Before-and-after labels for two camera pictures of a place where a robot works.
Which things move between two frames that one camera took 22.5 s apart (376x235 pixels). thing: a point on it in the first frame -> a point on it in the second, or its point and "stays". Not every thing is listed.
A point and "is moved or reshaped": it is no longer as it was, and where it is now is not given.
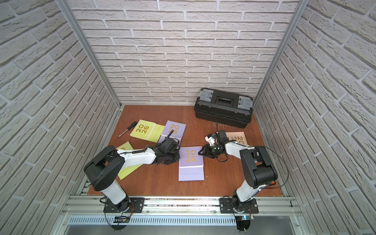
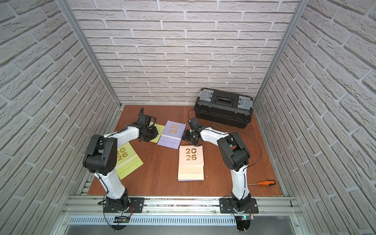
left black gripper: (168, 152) -> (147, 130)
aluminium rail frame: (111, 206) stays
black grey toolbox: (225, 106) stays
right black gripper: (207, 152) -> (185, 136)
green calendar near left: (124, 172) stays
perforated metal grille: (153, 221) stays
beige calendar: (239, 136) is moved or reshaped
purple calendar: (178, 128) stays
